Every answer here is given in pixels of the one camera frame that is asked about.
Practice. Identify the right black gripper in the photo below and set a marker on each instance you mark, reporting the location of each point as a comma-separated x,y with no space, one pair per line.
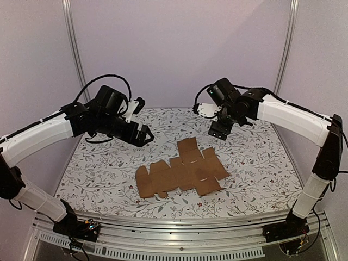
219,131

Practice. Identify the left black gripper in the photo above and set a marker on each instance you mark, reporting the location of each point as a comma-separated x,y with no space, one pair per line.
140,142

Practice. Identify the brown cardboard box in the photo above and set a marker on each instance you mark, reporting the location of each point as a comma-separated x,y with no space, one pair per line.
192,169

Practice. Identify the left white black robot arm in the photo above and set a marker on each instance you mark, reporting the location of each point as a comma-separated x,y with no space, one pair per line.
109,113

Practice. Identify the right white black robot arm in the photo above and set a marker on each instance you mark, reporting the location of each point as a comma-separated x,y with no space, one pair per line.
260,103

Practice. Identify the floral patterned table mat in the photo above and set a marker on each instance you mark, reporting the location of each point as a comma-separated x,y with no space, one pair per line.
100,178

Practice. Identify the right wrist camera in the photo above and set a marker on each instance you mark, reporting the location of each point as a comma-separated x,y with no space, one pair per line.
207,111

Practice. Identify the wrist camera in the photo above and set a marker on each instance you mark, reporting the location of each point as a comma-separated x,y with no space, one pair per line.
207,111
134,107

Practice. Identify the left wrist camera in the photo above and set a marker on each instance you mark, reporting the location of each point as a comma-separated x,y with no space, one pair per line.
134,107

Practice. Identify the aluminium front rail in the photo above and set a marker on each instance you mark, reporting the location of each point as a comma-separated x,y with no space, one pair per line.
232,238

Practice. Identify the right aluminium frame post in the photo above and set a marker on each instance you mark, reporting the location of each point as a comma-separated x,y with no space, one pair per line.
294,6

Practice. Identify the aluminium frame post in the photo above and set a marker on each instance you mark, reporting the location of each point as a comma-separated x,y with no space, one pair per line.
294,6
68,16

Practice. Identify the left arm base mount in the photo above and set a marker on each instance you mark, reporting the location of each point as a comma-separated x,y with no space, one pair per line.
88,230

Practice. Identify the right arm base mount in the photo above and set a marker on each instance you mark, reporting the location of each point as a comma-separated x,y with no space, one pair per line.
291,233

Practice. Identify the left aluminium frame post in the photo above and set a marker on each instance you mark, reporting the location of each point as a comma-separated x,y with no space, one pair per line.
68,16

